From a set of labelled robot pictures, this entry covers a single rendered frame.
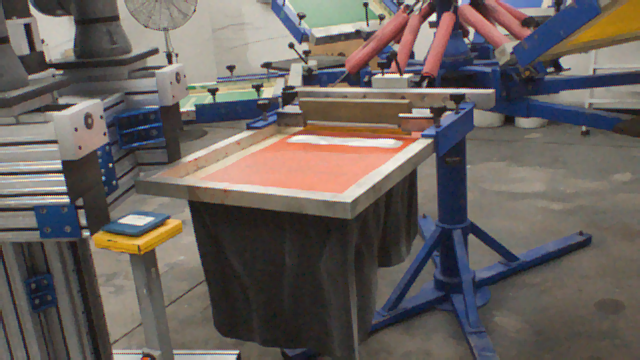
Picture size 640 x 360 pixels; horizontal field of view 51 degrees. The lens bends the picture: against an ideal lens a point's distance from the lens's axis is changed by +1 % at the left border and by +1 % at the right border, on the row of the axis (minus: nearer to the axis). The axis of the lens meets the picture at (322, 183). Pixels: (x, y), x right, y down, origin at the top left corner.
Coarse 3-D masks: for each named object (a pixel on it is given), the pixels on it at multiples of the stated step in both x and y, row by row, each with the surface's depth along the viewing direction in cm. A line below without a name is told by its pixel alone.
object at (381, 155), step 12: (420, 132) 191; (408, 144) 180; (372, 156) 171; (384, 156) 171; (360, 168) 162; (372, 168) 162; (276, 180) 159; (288, 180) 158; (300, 180) 158; (312, 180) 157; (324, 180) 156; (348, 180) 154; (336, 192) 147
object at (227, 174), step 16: (272, 144) 193; (288, 144) 191; (304, 144) 189; (320, 144) 188; (240, 160) 179; (208, 176) 167; (224, 176) 166; (240, 176) 165; (256, 176) 164; (272, 176) 163
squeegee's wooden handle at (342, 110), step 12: (300, 108) 200; (312, 108) 198; (324, 108) 196; (336, 108) 194; (348, 108) 192; (360, 108) 190; (372, 108) 188; (384, 108) 186; (396, 108) 184; (408, 108) 183; (312, 120) 199; (324, 120) 197; (336, 120) 195; (348, 120) 193; (360, 120) 191; (372, 120) 189; (384, 120) 187; (396, 120) 185
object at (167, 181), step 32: (192, 160) 171; (416, 160) 160; (160, 192) 156; (192, 192) 150; (224, 192) 146; (256, 192) 141; (288, 192) 139; (320, 192) 137; (352, 192) 135; (384, 192) 145
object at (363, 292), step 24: (408, 192) 180; (360, 216) 153; (384, 216) 167; (408, 216) 181; (360, 240) 156; (384, 240) 169; (408, 240) 183; (360, 264) 156; (384, 264) 171; (360, 288) 158; (360, 312) 160; (360, 336) 162
